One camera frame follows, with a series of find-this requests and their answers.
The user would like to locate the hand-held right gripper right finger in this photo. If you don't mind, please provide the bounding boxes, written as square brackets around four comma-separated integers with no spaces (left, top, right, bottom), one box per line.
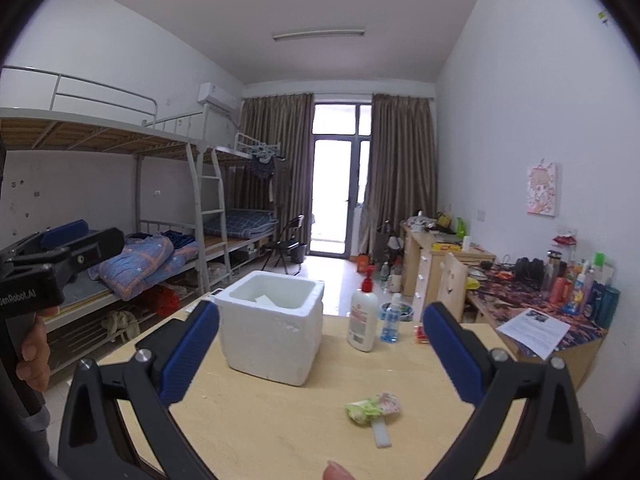
[422,301,587,480]

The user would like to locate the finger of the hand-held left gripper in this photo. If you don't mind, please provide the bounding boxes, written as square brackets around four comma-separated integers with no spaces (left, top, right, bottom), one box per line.
[0,219,90,261]
[5,226,126,281]

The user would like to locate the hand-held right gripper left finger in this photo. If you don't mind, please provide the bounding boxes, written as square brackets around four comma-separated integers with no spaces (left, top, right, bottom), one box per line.
[57,301,221,480]

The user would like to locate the white foam box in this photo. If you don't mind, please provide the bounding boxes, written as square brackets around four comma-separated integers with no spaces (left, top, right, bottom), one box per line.
[214,270,325,387]

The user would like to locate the green white plastic bag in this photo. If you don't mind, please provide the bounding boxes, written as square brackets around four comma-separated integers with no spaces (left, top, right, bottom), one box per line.
[345,392,402,423]

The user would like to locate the person's left forearm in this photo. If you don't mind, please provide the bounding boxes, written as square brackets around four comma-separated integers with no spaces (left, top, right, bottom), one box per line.
[15,402,52,480]

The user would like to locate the person's left hand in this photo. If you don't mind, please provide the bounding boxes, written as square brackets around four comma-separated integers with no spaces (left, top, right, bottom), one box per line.
[16,307,58,392]

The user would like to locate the person's right hand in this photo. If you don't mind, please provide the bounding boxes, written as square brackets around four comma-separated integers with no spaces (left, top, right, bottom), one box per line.
[322,462,358,480]

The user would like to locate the blue orange plaid quilt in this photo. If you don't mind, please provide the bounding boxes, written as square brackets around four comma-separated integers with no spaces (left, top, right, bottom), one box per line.
[89,235,201,301]

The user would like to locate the red plastic bag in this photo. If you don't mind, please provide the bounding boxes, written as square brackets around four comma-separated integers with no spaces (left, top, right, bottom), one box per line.
[150,285,181,316]

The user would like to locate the round trash bin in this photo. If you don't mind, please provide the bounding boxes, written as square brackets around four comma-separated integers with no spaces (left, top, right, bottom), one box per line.
[380,302,415,323]

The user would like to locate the small clear bottle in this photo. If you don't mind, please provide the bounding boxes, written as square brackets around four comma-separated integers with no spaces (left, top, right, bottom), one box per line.
[381,293,402,343]

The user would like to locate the light wooden chair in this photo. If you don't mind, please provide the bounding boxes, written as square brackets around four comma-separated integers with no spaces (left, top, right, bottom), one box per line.
[442,252,471,321]

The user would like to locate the beige cloth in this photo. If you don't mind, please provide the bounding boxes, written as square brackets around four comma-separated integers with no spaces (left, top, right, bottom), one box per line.
[102,310,142,341]

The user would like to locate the dark blue clothes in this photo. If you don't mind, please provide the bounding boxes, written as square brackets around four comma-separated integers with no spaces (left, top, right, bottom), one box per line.
[160,230,198,248]

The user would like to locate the printed paper sheet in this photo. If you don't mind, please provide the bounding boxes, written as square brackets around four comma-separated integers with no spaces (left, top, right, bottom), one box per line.
[496,308,571,358]

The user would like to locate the patterned table cloth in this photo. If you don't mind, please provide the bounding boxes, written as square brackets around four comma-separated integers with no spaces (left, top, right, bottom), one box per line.
[467,260,608,351]

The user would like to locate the wooden desk with drawers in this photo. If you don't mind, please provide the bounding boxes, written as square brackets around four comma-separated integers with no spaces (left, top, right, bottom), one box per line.
[400,222,497,311]

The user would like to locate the clear water jug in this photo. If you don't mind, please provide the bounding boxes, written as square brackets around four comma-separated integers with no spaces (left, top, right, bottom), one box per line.
[380,260,403,293]

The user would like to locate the white lotion pump bottle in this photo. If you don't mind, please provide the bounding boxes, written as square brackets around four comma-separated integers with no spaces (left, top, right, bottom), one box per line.
[347,266,379,352]

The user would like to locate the large metal bunk bed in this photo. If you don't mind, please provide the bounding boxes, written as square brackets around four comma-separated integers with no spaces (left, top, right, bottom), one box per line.
[0,65,236,376]

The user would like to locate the black headphones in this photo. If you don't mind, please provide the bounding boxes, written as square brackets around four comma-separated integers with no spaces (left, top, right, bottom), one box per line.
[515,257,546,291]

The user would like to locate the white bed ladder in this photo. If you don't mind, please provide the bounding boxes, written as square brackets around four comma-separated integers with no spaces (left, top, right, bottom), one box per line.
[186,142,233,293]

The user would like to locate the steel thermos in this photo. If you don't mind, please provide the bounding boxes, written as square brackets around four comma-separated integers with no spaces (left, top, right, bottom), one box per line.
[542,250,561,293]

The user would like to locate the dark bag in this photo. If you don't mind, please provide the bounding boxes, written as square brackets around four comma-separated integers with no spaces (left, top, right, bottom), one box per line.
[372,220,403,261]

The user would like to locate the folded blue blanket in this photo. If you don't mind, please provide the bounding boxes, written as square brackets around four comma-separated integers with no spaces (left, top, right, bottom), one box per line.
[202,208,280,239]

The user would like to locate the black folding chair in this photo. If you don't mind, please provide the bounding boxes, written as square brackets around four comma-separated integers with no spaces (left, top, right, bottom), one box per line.
[260,215,306,276]

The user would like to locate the group of toiletry bottles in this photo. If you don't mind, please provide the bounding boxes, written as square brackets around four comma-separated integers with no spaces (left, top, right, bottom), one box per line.
[550,252,621,328]

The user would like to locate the small metal bunk bed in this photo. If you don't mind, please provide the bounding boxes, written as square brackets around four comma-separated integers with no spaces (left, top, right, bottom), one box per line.
[202,132,286,271]

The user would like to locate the hanging dark clothes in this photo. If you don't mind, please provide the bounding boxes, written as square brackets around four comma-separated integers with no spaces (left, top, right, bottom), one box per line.
[249,145,277,181]

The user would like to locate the brown curtain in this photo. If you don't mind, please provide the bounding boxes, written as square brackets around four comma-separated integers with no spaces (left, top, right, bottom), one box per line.
[360,92,441,258]
[235,92,314,246]

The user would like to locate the white air conditioner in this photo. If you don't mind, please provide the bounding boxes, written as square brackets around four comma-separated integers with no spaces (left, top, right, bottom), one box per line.
[198,82,238,111]

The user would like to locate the glass balcony door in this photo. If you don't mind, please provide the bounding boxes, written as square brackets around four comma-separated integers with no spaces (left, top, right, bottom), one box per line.
[308,101,373,258]

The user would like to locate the ceiling tube light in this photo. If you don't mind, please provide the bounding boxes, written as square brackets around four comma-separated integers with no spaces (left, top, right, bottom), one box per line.
[272,29,365,42]

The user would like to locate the pink cartoon wall poster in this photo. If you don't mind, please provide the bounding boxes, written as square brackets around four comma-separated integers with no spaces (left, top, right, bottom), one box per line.
[526,160,557,217]

